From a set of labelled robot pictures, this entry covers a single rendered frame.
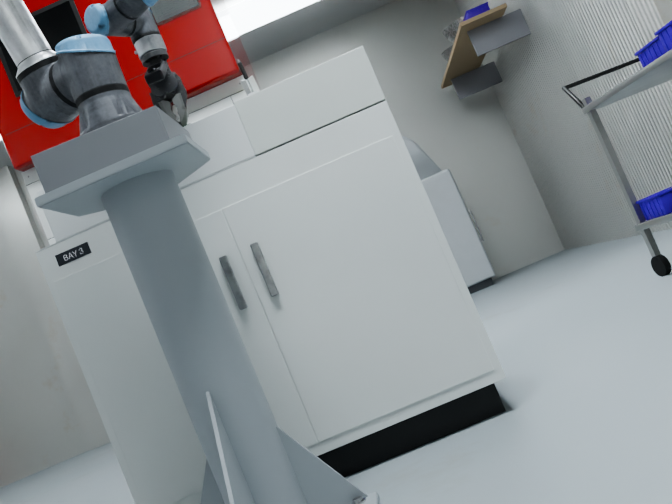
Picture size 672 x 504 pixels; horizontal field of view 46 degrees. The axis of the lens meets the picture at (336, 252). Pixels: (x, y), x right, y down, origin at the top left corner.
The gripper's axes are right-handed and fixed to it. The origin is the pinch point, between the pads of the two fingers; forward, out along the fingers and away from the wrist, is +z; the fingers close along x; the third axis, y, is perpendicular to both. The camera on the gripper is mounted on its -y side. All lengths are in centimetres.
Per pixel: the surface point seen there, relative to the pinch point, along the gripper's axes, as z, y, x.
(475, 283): 90, 555, -106
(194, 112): -19, 58, 4
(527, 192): 27, 645, -203
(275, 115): 8.6, -4.0, -23.4
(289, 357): 65, -4, -3
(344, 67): 4.5, -4.0, -43.8
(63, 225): 12.6, -4.0, 36.6
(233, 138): 9.7, -4.0, -11.5
